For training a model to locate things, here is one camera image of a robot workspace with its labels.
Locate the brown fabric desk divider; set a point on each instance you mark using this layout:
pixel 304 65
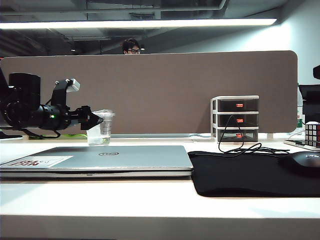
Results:
pixel 175 87

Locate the Rubik's cube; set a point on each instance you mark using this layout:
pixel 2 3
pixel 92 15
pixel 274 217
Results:
pixel 312 133

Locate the long ceiling light strip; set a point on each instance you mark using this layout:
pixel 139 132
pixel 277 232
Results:
pixel 137 24

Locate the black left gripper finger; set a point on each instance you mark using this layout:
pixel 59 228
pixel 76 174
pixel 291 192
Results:
pixel 95 121

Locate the black mouse pad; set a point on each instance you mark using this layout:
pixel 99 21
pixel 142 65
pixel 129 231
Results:
pixel 237 175

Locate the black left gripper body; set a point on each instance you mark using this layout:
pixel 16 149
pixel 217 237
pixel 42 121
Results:
pixel 78 117

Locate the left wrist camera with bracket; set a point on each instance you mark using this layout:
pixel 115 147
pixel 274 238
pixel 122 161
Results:
pixel 61 92

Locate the dark translucent drawer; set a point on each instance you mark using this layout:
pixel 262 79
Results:
pixel 250 120
pixel 250 135
pixel 227 105

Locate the white divider bracket foot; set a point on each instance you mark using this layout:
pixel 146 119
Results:
pixel 270 135

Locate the white red sticker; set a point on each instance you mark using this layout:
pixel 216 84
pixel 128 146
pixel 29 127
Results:
pixel 37 161

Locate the clear bottle with green label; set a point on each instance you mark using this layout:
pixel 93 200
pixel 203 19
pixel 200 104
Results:
pixel 299 122

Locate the black computer mouse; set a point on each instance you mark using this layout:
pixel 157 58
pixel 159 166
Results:
pixel 302 162

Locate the metal rail under divider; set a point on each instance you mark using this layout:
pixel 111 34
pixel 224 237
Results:
pixel 150 136

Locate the person head with black hair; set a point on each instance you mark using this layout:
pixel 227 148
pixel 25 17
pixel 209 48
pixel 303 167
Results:
pixel 130 45

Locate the white drawer organizer frame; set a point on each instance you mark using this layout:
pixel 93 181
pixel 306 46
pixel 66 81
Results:
pixel 213 120

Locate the silver Dell laptop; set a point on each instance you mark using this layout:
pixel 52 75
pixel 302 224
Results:
pixel 130 160

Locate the clear plastic coffee cup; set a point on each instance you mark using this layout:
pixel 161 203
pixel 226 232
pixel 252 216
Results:
pixel 106 132

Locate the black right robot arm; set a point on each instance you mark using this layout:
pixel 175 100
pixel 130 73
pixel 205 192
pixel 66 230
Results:
pixel 317 73

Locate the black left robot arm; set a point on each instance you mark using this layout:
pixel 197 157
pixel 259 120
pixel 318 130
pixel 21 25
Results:
pixel 25 110

